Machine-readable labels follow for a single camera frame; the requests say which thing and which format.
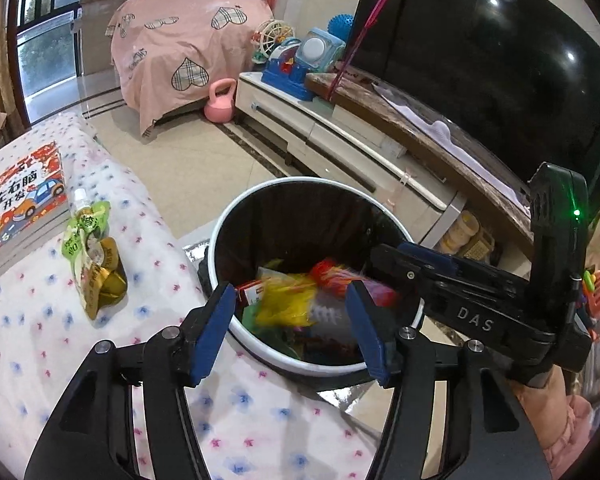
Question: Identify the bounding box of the red candy tube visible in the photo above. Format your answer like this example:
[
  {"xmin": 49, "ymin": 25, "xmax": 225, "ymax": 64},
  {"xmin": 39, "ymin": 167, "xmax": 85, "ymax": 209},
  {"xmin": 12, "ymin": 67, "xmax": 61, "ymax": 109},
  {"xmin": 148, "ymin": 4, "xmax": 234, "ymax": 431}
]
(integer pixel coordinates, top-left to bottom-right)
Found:
[{"xmin": 309, "ymin": 258, "xmax": 399, "ymax": 308}]

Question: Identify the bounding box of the yellow snack wrapper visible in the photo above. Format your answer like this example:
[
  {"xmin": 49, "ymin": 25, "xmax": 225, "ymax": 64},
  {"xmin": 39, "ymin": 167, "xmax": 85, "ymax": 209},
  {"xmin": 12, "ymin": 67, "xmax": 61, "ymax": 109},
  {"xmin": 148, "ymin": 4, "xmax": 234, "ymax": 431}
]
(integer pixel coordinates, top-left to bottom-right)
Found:
[{"xmin": 253, "ymin": 272, "xmax": 317, "ymax": 328}]

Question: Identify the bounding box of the white foam fruit net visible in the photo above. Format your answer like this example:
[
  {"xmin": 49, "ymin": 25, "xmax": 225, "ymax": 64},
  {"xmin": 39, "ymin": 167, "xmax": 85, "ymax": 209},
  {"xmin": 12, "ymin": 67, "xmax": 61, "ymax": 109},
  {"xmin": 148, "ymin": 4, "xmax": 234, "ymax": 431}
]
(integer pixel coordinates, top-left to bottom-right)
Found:
[{"xmin": 310, "ymin": 300, "xmax": 355, "ymax": 344}]

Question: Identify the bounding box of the red and white carton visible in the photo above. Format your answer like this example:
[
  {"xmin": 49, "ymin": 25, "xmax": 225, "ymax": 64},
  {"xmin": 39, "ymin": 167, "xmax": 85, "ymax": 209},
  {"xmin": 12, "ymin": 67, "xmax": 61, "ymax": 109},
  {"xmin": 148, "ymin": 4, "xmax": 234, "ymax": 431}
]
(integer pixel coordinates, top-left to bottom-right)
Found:
[{"xmin": 236, "ymin": 280, "xmax": 264, "ymax": 309}]

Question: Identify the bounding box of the white trash bin black liner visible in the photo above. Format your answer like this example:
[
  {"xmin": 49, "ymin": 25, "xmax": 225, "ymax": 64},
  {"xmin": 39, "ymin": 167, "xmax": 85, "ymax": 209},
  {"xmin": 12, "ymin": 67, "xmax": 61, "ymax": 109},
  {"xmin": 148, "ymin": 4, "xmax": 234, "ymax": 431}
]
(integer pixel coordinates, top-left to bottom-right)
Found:
[{"xmin": 198, "ymin": 177, "xmax": 412, "ymax": 389}]

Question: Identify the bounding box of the person's right hand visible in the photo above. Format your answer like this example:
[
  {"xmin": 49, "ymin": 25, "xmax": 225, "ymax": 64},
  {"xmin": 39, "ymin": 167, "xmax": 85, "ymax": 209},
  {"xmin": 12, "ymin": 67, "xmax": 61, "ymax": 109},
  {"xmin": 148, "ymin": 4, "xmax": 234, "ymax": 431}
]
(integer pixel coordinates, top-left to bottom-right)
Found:
[{"xmin": 509, "ymin": 365, "xmax": 569, "ymax": 450}]

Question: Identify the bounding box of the white floral tablecloth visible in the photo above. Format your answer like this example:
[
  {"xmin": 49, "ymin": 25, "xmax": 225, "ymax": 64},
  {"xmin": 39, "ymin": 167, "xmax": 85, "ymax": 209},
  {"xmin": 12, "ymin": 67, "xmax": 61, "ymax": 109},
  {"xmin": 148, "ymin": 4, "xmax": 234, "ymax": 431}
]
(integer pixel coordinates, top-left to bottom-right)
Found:
[{"xmin": 0, "ymin": 113, "xmax": 377, "ymax": 479}]

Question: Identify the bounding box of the white TV cabinet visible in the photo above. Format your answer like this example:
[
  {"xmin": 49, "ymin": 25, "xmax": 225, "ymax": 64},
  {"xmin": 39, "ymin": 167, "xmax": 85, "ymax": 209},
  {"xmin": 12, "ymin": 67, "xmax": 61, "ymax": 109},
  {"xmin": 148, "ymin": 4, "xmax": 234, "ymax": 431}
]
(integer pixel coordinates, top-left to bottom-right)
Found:
[{"xmin": 236, "ymin": 72, "xmax": 533, "ymax": 275}]

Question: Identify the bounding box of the gold foil pouch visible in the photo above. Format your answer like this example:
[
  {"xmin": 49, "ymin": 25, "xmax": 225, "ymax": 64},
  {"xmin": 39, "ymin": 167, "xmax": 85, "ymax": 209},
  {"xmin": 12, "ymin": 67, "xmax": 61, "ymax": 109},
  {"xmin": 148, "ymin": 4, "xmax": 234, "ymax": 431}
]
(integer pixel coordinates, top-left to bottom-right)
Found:
[{"xmin": 81, "ymin": 236, "xmax": 128, "ymax": 321}]

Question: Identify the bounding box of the black television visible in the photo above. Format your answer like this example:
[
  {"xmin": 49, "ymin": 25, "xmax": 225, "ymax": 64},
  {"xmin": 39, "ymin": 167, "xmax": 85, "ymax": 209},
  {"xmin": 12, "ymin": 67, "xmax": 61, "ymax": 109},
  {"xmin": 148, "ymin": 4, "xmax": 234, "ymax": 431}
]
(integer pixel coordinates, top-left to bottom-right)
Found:
[{"xmin": 352, "ymin": 0, "xmax": 600, "ymax": 209}]

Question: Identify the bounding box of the green drink pouch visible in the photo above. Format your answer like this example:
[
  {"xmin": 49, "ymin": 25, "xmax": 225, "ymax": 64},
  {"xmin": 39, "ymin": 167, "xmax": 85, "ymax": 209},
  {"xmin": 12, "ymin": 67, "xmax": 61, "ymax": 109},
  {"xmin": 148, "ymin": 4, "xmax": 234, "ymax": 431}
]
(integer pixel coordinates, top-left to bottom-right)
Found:
[{"xmin": 61, "ymin": 188, "xmax": 110, "ymax": 283}]

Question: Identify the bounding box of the blue toy play set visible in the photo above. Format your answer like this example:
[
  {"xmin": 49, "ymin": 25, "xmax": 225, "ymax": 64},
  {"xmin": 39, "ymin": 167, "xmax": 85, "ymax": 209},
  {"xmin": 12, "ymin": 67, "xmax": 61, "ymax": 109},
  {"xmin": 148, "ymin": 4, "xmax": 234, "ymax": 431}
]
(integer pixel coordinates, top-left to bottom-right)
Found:
[{"xmin": 261, "ymin": 42, "xmax": 314, "ymax": 101}]

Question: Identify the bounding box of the light blue toy speaker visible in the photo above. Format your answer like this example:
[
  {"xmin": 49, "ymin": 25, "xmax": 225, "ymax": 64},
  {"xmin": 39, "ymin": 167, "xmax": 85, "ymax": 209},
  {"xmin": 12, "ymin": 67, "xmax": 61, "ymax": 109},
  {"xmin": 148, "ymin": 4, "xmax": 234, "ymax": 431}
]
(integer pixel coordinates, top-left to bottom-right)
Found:
[{"xmin": 294, "ymin": 27, "xmax": 346, "ymax": 73}]

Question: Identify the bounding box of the colourful children's book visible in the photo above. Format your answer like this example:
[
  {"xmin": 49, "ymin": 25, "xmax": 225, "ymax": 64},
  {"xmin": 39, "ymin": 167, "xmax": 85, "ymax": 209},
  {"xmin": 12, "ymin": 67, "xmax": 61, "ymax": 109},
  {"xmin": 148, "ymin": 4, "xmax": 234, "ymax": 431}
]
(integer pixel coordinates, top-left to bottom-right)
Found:
[{"xmin": 0, "ymin": 142, "xmax": 70, "ymax": 276}]

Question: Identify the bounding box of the blue spiky ball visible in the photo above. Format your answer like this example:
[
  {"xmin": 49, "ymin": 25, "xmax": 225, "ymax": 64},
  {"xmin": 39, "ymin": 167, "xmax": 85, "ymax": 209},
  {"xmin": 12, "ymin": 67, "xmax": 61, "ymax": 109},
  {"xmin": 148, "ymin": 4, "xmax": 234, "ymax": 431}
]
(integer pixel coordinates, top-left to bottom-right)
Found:
[{"xmin": 327, "ymin": 14, "xmax": 354, "ymax": 44}]

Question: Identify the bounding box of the pink kettlebell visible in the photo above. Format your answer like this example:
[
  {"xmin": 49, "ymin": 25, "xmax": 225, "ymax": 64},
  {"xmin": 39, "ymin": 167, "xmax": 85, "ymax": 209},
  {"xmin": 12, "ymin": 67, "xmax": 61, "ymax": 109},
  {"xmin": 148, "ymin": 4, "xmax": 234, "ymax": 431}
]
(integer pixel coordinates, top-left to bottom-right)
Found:
[{"xmin": 204, "ymin": 78, "xmax": 237, "ymax": 124}]

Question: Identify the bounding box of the pink hula hoop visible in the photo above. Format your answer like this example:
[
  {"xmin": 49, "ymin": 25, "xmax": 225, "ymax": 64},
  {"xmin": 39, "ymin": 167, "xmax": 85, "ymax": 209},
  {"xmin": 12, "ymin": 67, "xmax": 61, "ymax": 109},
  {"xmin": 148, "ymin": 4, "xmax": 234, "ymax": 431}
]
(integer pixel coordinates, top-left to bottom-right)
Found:
[{"xmin": 326, "ymin": 0, "xmax": 389, "ymax": 101}]

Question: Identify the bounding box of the ferris wheel toy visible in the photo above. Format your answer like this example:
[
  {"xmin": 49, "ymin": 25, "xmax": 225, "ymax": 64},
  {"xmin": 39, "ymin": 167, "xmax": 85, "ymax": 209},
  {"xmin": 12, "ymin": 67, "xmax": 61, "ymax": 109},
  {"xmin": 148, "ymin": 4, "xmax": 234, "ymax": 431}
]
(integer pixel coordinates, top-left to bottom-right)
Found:
[{"xmin": 251, "ymin": 18, "xmax": 294, "ymax": 65}]

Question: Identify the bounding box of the pink heart-patterned cover furniture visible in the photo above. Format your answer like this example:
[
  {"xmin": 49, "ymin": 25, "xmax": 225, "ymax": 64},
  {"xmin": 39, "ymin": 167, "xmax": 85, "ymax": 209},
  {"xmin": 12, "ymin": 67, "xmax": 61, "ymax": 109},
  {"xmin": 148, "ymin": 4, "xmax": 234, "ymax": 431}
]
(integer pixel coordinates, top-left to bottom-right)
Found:
[{"xmin": 106, "ymin": 0, "xmax": 273, "ymax": 138}]

